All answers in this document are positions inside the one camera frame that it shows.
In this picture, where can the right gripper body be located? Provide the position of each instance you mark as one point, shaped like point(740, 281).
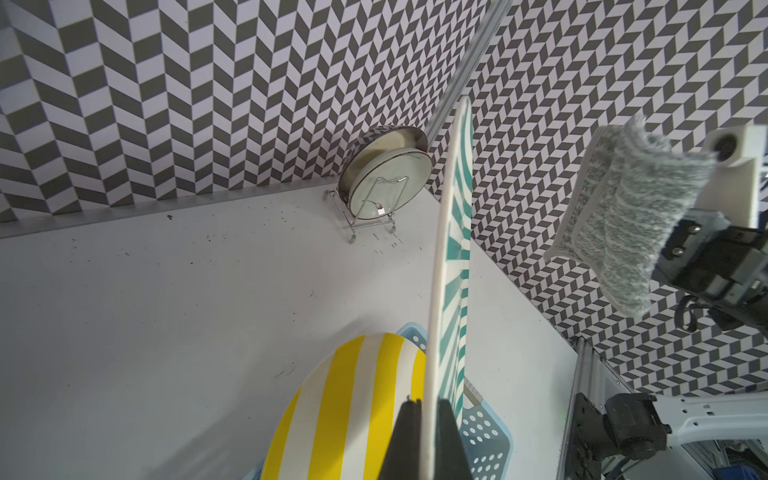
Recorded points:
point(720, 268)

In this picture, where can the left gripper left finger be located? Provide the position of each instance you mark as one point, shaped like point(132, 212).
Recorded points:
point(401, 460)

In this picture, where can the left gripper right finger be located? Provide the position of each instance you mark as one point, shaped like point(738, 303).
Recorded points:
point(451, 462)

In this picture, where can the yellow striped plate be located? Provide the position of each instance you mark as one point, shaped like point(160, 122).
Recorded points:
point(339, 423)

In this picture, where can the grey microfibre cloth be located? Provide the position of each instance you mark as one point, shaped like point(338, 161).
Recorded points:
point(631, 191)

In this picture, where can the green striped plate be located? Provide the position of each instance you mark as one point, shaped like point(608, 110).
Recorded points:
point(447, 326)

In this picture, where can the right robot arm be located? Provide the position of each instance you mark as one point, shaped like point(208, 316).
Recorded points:
point(728, 417)

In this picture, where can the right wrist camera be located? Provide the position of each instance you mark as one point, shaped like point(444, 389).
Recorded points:
point(735, 184)

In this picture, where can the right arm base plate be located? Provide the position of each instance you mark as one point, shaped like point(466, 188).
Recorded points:
point(588, 441)

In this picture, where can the aluminium front rail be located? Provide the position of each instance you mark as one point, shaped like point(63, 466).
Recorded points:
point(597, 380)

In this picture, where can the wire plate stand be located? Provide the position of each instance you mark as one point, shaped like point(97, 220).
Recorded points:
point(370, 213)

